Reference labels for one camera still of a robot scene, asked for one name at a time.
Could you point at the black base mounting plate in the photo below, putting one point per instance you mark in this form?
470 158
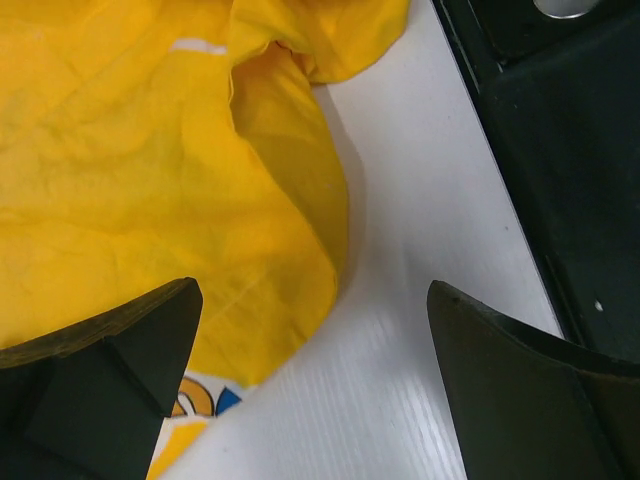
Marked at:
556 88

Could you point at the yellow printed pillowcase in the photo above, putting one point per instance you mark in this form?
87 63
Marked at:
144 142

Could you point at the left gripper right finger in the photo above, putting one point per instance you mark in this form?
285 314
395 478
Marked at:
527 404

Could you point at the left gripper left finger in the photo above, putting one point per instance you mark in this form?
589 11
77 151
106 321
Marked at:
88 401

